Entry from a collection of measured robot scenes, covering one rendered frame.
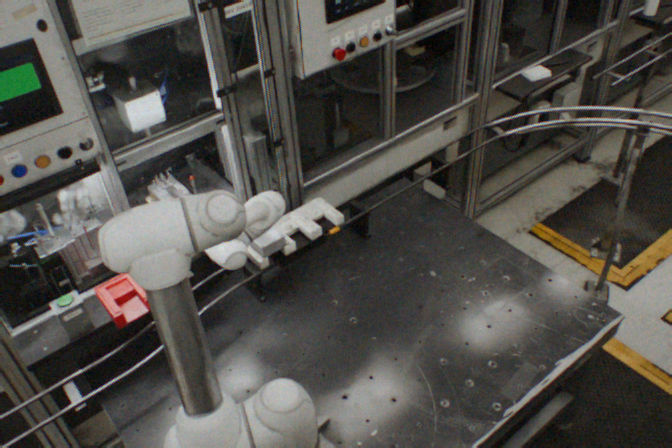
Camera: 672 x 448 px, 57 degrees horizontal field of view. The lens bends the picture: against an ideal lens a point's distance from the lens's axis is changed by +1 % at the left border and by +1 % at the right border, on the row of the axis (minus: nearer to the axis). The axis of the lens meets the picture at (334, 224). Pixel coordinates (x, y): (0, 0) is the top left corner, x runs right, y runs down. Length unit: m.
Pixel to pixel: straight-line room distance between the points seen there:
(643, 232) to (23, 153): 3.01
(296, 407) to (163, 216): 0.61
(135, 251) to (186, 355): 0.30
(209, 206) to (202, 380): 0.46
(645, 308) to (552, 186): 0.98
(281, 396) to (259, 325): 0.56
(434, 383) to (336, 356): 0.32
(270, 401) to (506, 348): 0.83
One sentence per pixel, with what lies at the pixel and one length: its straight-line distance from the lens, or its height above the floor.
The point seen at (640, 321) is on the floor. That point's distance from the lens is 3.26.
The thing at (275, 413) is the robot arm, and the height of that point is 0.94.
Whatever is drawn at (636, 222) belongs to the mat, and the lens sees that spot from 3.77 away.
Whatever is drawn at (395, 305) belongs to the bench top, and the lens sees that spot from 2.19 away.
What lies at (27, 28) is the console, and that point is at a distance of 1.68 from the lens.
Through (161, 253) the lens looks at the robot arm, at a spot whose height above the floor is 1.43.
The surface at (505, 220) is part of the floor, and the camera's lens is 3.61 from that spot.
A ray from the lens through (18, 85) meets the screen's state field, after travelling 1.69.
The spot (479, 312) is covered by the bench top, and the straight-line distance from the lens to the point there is 2.19.
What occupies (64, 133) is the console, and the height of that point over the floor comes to 1.47.
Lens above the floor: 2.32
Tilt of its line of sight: 41 degrees down
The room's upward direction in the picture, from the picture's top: 4 degrees counter-clockwise
